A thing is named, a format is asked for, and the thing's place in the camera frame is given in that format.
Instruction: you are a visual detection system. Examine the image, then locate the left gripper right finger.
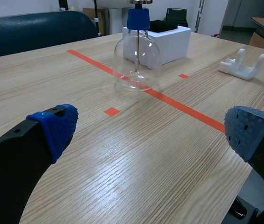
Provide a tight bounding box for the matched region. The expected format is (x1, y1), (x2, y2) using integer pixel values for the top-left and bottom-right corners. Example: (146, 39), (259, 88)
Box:
(223, 105), (264, 206)

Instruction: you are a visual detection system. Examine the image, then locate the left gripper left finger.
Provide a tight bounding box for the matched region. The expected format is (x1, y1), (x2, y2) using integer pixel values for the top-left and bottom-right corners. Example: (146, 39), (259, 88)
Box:
(0, 104), (79, 224)

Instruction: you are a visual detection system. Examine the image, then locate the white moulded stand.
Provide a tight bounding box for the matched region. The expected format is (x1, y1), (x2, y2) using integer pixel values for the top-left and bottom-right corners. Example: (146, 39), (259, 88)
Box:
(217, 48), (264, 81)

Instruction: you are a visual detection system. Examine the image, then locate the dark blue chair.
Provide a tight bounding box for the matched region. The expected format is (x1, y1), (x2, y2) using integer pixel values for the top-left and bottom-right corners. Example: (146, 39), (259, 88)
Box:
(0, 11), (100, 60)

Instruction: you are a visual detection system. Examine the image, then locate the white box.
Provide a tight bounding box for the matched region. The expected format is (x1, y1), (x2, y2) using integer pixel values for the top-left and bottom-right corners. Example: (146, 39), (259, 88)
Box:
(121, 24), (192, 70)

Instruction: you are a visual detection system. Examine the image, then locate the black bag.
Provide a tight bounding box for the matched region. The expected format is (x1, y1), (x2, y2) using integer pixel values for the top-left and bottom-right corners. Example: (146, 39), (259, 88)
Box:
(164, 8), (188, 28)

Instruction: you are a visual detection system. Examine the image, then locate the black fur patch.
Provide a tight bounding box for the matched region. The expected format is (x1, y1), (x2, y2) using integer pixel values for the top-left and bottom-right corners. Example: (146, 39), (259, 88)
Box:
(149, 20), (178, 33)

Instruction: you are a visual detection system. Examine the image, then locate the clear glass flask blue stopper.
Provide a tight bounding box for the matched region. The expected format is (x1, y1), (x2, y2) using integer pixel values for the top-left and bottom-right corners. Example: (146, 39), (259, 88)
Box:
(112, 0), (162, 92)

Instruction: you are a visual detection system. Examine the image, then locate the brown cardboard box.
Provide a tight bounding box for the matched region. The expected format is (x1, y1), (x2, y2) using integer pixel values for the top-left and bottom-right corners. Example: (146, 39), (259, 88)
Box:
(82, 7), (110, 36)

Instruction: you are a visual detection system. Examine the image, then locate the white wash basin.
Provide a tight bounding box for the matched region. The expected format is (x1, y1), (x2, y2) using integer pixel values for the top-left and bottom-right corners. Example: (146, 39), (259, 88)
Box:
(95, 0), (137, 35)

